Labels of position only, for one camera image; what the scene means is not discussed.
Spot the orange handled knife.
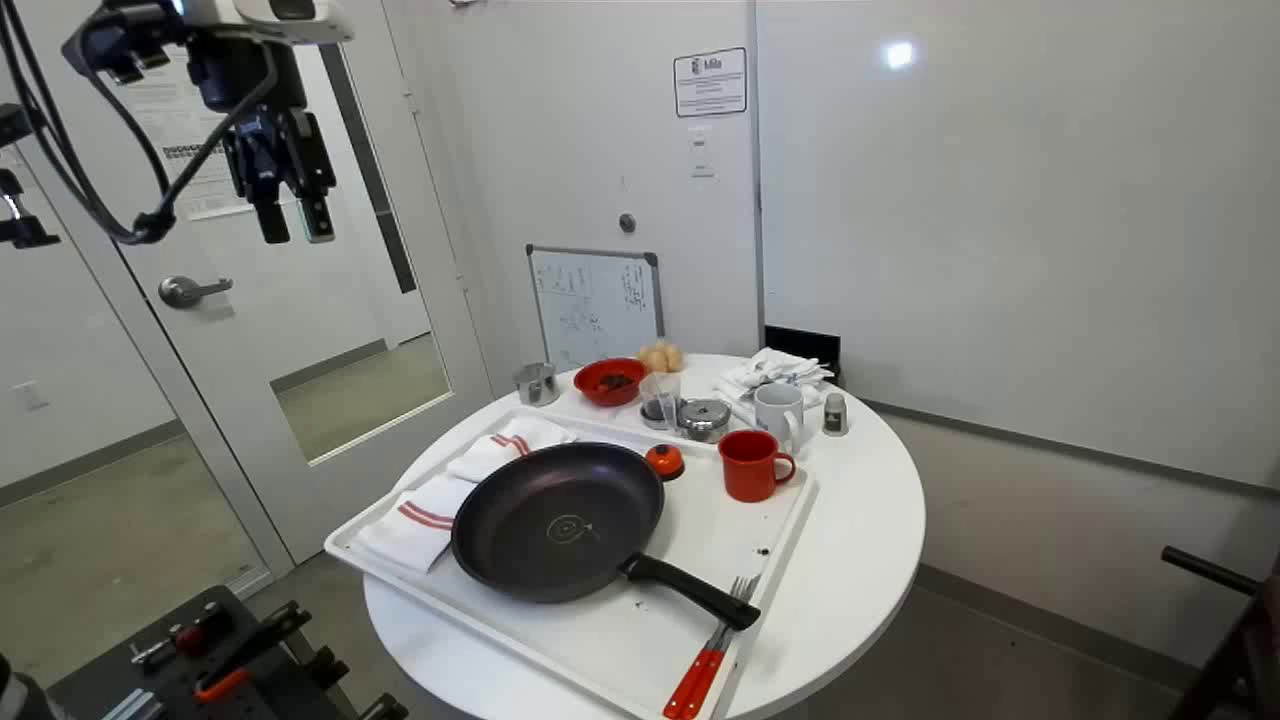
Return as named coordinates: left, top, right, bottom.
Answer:
left=662, top=623, right=730, bottom=720

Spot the round metal lid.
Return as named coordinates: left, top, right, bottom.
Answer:
left=674, top=399, right=726, bottom=442

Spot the small metal cup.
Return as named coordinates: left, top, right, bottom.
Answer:
left=517, top=366, right=560, bottom=405

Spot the wall notice sign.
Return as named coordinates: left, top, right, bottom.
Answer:
left=672, top=48, right=748, bottom=120

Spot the black frying pan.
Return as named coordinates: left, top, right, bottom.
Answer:
left=450, top=442, right=760, bottom=631

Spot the white plastic tray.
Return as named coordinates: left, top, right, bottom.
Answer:
left=323, top=420, right=810, bottom=720

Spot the small orange round object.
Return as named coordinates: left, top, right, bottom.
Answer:
left=645, top=443, right=684, bottom=482

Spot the small dark shaker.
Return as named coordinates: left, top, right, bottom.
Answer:
left=823, top=393, right=852, bottom=438

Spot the small framed whiteboard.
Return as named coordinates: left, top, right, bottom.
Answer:
left=529, top=244, right=662, bottom=372

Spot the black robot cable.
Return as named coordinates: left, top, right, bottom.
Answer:
left=0, top=0, right=283, bottom=248

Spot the silver door handle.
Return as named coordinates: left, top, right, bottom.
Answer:
left=159, top=275, right=230, bottom=309

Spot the orange red cup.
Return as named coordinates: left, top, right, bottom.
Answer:
left=718, top=427, right=797, bottom=505

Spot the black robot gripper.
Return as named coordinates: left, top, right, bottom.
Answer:
left=189, top=37, right=335, bottom=244

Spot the red bowl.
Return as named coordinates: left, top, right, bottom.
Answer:
left=570, top=358, right=646, bottom=408

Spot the white red striped towel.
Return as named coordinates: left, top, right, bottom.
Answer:
left=357, top=418, right=570, bottom=571

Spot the large wall whiteboard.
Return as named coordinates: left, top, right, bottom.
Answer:
left=756, top=0, right=1280, bottom=490

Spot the orange black clamp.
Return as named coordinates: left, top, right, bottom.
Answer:
left=126, top=601, right=347, bottom=720

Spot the beige bread piece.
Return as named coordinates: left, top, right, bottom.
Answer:
left=639, top=342, right=684, bottom=372

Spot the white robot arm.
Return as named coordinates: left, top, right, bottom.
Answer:
left=62, top=0, right=352, bottom=244

